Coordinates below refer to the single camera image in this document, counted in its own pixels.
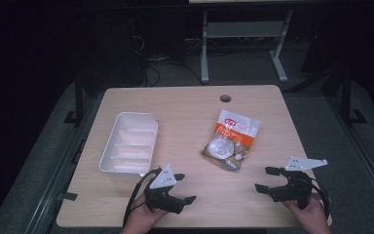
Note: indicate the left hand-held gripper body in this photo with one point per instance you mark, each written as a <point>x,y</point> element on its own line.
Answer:
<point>162,198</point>

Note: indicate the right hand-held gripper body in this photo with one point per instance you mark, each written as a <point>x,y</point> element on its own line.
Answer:
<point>297,188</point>

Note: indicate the orange and white snack packet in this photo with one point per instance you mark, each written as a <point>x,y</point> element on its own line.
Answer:
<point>232,136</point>

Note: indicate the white plastic storage tray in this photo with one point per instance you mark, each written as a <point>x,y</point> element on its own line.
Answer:
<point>130,146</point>

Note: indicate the person's left hand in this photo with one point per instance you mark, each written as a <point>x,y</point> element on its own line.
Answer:
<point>141,219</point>

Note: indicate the person's right hand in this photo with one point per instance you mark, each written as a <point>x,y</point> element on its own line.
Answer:
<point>311,219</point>

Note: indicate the black metal stand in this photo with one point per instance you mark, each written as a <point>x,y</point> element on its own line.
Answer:
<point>79,100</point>
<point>347,97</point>

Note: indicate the black table edge bracket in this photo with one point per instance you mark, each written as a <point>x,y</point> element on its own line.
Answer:
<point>68,196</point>

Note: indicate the white metal desk frame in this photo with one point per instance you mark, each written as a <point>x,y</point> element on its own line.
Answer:
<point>240,29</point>

